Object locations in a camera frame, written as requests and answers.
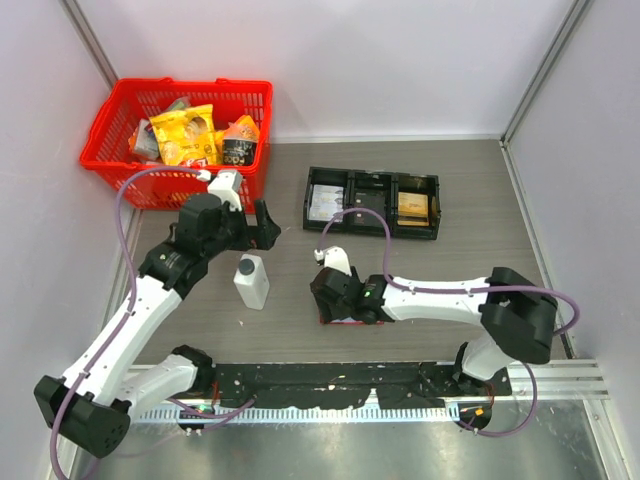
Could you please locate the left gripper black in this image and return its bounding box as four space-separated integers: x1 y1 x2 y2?
203 198 280 260

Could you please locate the red leather card holder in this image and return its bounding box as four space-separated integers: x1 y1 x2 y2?
319 310 384 326

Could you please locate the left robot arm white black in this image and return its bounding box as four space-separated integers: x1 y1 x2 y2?
34 194 281 459

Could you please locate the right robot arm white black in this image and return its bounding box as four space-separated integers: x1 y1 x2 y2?
310 267 557 395

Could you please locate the silver VIP cards stack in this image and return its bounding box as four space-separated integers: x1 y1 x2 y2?
308 184 344 222

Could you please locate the black VIP cards stack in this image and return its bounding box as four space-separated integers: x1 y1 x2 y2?
353 190 386 228

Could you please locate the gold VIP cards stack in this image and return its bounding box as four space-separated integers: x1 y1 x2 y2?
397 192 430 227

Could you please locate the black three-compartment card tray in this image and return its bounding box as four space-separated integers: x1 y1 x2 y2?
303 167 441 240

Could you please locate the white plastic bottle black cap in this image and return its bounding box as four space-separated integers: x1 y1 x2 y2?
233 254 270 310

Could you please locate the black instant noodle cup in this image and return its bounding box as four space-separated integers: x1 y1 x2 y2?
222 138 258 166

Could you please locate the orange snack bag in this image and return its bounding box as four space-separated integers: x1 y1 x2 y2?
225 114 260 143

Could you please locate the yellow snack bag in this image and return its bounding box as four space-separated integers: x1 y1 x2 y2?
150 104 218 168

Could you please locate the blue and white small box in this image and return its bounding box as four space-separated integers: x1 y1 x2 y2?
129 119 160 161

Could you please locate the red plastic shopping basket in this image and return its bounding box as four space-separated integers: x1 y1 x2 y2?
79 77 274 216

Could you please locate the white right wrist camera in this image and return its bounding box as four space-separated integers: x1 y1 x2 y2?
313 246 352 276

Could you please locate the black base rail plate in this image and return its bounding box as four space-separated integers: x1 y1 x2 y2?
154 360 511 409

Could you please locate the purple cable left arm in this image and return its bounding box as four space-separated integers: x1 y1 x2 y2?
48 167 256 480

